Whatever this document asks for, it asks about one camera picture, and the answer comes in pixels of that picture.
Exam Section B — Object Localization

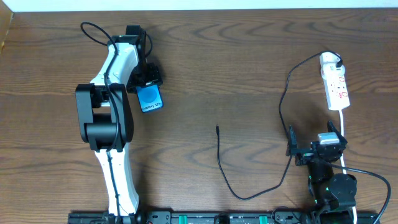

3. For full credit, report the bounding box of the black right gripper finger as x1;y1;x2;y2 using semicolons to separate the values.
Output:
327;120;344;139
286;125;299;156

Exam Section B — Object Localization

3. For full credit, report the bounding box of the blue Galaxy smartphone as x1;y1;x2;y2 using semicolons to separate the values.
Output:
136;85;164;113

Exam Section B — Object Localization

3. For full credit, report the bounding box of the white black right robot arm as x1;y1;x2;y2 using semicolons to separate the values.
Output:
286;121;357;223

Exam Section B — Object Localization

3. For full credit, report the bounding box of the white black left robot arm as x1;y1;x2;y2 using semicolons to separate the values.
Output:
75;26;164;218

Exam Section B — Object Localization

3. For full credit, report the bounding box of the white power strip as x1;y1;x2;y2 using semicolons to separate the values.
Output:
320;52;350;111

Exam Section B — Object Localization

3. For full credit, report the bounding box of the black USB charging cable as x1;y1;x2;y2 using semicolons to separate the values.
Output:
215;51;344;201

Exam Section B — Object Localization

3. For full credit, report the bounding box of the white power strip cord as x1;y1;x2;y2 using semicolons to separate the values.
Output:
338;108;358;224

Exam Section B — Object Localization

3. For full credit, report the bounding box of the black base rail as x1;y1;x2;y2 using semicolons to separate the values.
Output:
67;210;377;224

